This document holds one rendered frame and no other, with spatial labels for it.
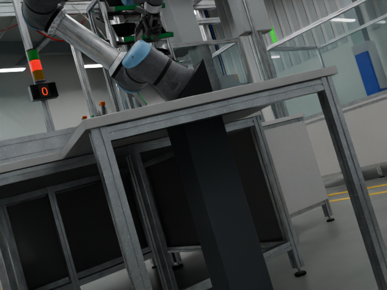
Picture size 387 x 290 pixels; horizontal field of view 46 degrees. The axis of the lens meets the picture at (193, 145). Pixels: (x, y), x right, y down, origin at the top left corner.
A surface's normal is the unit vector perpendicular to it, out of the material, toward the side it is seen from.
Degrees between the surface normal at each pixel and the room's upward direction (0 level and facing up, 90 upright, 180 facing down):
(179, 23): 90
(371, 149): 90
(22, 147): 90
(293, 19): 90
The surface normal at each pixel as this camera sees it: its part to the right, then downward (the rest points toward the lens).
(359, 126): -0.71, 0.16
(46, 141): 0.52, -0.21
